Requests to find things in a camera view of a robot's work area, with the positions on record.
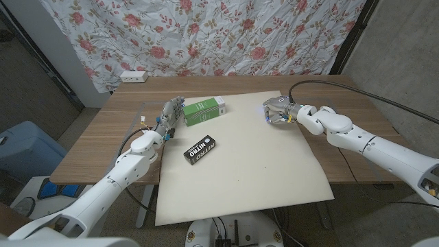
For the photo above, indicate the floral backdrop cloth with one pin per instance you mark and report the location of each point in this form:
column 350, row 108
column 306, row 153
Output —
column 205, row 34

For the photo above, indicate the blue plastic bin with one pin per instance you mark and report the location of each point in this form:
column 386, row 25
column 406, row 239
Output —
column 27, row 151

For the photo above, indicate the white power strip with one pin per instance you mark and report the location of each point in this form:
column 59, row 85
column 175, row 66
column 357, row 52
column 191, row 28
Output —
column 133, row 76

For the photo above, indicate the brown wooden furniture piece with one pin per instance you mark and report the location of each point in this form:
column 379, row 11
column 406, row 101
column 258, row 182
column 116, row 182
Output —
column 7, row 217

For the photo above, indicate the black backdrop stand pole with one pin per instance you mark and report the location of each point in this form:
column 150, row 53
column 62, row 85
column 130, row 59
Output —
column 353, row 37
column 41, row 60

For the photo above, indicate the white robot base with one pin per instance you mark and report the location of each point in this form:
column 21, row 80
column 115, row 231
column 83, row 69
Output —
column 254, row 230

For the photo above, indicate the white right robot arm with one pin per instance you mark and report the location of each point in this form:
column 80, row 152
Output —
column 343, row 127

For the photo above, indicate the grey table leg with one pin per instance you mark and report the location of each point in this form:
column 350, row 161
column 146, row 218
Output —
column 324, row 216
column 144, row 209

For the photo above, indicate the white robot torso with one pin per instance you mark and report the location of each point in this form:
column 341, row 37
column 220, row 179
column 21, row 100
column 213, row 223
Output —
column 68, row 243

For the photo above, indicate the beige rectangular mat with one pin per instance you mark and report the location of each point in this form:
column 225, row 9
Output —
column 247, row 164

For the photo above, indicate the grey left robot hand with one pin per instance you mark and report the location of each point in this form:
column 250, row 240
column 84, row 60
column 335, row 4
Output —
column 169, row 115

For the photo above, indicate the black NITRO box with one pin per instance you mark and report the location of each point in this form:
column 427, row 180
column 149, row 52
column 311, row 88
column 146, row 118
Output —
column 200, row 150

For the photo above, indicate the white and blue bag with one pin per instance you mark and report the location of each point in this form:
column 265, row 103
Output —
column 51, row 190

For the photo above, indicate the green and white carton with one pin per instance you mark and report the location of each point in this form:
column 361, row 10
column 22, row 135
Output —
column 202, row 111

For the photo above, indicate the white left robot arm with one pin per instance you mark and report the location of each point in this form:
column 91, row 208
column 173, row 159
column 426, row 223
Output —
column 103, row 192

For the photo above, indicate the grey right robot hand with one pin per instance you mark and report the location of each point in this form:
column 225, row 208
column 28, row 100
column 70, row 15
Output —
column 283, row 108

